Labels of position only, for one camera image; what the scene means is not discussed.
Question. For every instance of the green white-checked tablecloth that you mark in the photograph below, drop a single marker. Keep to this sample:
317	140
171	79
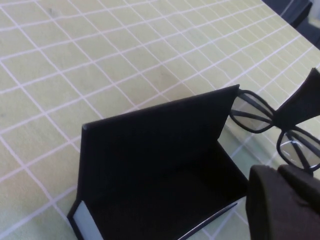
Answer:
100	50

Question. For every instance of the black glasses case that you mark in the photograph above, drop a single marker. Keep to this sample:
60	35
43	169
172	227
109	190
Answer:
150	150

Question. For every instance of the dark grey background equipment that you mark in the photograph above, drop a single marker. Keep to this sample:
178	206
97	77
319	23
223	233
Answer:
287	10

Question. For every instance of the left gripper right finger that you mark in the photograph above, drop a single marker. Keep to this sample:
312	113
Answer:
305	187

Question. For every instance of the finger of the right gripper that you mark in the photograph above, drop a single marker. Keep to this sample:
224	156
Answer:
300	107

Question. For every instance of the black framed glasses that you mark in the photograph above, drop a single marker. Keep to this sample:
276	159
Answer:
246	106

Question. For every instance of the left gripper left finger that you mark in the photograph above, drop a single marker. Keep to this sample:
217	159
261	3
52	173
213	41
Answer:
275	215

